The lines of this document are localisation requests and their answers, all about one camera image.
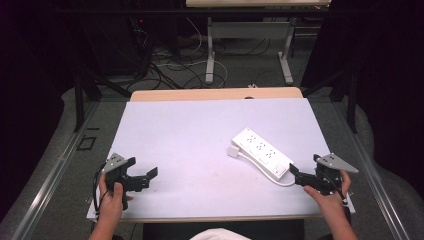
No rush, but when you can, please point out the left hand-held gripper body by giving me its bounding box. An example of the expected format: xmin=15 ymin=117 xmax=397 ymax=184
xmin=101 ymin=152 xmax=151 ymax=211

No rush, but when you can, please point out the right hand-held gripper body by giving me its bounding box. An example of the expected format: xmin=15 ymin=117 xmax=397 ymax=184
xmin=294 ymin=152 xmax=360 ymax=196

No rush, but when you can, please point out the white power strip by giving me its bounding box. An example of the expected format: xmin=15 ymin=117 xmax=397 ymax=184
xmin=231 ymin=127 xmax=295 ymax=181

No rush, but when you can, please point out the person's right hand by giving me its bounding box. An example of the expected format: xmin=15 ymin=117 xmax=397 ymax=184
xmin=302 ymin=169 xmax=353 ymax=215

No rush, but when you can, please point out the person's left hand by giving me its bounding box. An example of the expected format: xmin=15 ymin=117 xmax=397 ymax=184
xmin=98 ymin=172 xmax=135 ymax=224

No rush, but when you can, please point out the white table mat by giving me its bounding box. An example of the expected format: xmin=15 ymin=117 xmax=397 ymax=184
xmin=86 ymin=97 xmax=356 ymax=222

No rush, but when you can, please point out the black panel under table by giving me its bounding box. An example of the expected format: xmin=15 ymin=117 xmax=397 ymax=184
xmin=142 ymin=218 xmax=305 ymax=240

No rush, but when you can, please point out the black metal stand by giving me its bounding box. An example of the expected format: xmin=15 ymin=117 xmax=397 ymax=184
xmin=73 ymin=64 xmax=133 ymax=133
xmin=301 ymin=68 xmax=360 ymax=135

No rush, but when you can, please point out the wooden table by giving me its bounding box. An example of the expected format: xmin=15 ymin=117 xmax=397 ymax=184
xmin=120 ymin=86 xmax=348 ymax=224

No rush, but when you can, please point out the person's white clothing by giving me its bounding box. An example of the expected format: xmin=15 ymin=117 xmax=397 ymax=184
xmin=189 ymin=227 xmax=252 ymax=240

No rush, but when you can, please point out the dark computer case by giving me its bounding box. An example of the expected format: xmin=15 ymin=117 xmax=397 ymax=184
xmin=83 ymin=14 xmax=152 ymax=77

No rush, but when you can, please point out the white metal desk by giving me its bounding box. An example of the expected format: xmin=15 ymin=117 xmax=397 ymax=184
xmin=185 ymin=0 xmax=333 ymax=86

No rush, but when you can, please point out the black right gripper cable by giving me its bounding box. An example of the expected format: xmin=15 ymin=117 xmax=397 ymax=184
xmin=328 ymin=173 xmax=348 ymax=205

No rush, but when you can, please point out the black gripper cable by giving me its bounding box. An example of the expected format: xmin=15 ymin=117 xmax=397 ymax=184
xmin=92 ymin=162 xmax=108 ymax=215
xmin=328 ymin=173 xmax=348 ymax=205

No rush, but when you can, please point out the white power strip cable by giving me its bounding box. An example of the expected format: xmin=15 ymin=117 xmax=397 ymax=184
xmin=237 ymin=151 xmax=297 ymax=187

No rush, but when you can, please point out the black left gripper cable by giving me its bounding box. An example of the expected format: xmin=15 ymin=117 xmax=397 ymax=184
xmin=92 ymin=162 xmax=108 ymax=215

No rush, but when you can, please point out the metal floor rail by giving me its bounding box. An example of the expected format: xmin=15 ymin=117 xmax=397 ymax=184
xmin=333 ymin=101 xmax=413 ymax=240
xmin=11 ymin=101 xmax=102 ymax=240

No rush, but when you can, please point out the tangle of black cables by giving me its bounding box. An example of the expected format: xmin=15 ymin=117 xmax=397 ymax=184
xmin=131 ymin=18 xmax=208 ymax=91

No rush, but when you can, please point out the black cable under desk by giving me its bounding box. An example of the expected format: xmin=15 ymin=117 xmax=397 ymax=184
xmin=213 ymin=35 xmax=272 ymax=57

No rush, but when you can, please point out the white floor cable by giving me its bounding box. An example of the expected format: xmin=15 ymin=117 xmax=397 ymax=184
xmin=155 ymin=59 xmax=230 ymax=88

